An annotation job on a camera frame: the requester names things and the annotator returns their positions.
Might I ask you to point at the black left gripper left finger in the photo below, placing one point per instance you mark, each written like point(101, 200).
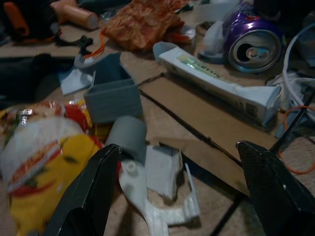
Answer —
point(86, 196)

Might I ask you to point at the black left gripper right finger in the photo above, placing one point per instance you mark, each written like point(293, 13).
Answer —
point(270, 196)

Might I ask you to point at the white printed plastic part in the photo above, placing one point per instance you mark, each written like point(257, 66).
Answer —
point(137, 194)

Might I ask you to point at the yellow snack bag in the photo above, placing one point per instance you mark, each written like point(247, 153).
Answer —
point(37, 172)

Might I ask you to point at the grey plastic cylinder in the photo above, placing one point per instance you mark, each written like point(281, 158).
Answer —
point(128, 135)

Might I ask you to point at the black thin stick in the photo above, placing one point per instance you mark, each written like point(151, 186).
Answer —
point(292, 125)

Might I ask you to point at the orange rubber band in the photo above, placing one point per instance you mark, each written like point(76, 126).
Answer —
point(297, 107)

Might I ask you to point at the grey printed open box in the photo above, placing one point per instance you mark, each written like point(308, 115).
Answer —
point(113, 103)

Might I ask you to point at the brown cardboard sheet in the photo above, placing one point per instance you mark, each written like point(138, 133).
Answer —
point(197, 115)

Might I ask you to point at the white printed wedge piece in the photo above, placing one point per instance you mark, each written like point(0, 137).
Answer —
point(73, 82)

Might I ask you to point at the white crumpled tissue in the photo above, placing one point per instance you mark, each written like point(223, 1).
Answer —
point(292, 83)

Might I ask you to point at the white toothpaste box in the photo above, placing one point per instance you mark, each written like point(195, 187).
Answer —
point(209, 78)

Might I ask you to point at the black cloth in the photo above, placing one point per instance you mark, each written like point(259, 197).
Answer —
point(24, 76)

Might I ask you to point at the grey flat printed disc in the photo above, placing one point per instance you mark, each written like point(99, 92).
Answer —
point(211, 59)

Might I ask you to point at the black curved plastic piece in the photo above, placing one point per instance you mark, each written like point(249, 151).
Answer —
point(73, 43)

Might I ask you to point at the purple crushed can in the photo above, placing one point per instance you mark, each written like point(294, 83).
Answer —
point(246, 24)

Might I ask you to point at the orange crumpled wrapper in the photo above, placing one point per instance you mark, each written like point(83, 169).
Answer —
point(142, 24)

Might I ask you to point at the peach plastic bottle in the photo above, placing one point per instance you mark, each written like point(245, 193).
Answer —
point(73, 13)

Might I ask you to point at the black orange tool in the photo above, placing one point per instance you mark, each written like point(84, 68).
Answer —
point(14, 14)

